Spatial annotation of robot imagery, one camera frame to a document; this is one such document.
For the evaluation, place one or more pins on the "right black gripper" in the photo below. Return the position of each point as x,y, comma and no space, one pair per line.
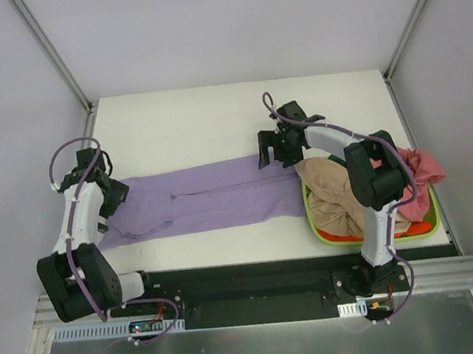
274,149

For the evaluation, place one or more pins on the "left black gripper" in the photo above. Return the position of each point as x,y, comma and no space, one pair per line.
118,191

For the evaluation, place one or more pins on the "purple t shirt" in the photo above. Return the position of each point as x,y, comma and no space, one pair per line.
221,195

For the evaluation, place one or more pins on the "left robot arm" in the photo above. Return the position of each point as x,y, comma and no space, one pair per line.
76,276

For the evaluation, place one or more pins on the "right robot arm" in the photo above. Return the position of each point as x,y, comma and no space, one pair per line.
377,173

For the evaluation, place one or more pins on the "dark green t shirt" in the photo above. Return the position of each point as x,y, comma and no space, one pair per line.
337,160

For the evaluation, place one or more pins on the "beige t shirt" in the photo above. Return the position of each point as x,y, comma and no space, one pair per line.
331,202

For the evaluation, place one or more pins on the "pink t shirt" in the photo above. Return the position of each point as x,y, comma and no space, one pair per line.
426,171

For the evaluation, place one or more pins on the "orange t shirt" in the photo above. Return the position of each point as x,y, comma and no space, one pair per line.
415,230

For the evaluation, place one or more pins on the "left aluminium frame post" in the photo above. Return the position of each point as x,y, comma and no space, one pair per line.
30,21

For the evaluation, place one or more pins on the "aluminium frame post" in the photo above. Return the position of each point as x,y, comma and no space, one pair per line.
408,31
30,21

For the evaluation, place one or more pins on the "right aluminium frame post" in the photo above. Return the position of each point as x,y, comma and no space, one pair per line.
408,31

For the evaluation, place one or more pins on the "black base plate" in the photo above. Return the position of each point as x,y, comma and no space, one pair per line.
246,294

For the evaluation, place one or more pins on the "left white cable duct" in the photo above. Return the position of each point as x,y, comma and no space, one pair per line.
107,331

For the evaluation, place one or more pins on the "white cable duct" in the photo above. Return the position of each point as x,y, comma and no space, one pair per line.
353,309
107,331

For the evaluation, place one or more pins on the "right white cable duct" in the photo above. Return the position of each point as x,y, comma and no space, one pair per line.
353,309

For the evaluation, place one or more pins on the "aluminium front rail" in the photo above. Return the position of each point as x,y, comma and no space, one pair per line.
433,275

